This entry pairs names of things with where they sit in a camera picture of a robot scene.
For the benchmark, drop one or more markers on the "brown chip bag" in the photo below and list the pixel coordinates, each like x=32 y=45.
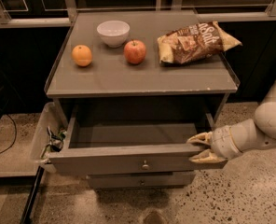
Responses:
x=195 y=42

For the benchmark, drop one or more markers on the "orange fruit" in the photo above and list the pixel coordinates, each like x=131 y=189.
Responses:
x=82 y=55

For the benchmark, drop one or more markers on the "grey drawer cabinet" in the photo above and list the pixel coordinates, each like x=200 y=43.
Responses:
x=192 y=93

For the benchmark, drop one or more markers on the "white ceramic bowl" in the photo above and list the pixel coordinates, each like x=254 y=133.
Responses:
x=113 y=33

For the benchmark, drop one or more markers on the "grey bottom drawer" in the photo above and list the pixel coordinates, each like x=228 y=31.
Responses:
x=152 y=180

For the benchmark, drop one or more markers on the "red apple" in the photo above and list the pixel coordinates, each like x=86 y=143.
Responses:
x=135 y=51

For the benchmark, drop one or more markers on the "clutter in bin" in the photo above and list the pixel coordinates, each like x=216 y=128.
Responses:
x=55 y=142

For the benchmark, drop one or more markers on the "grey top drawer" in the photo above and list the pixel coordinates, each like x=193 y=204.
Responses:
x=98 y=144

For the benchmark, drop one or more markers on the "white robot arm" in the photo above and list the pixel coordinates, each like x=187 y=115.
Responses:
x=258 y=133

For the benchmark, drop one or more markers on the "metal railing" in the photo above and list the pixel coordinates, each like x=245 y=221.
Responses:
x=46 y=13

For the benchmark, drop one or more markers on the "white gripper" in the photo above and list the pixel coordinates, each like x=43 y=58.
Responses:
x=222 y=142

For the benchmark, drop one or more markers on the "grey drawer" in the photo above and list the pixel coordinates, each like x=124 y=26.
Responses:
x=98 y=144
x=152 y=180

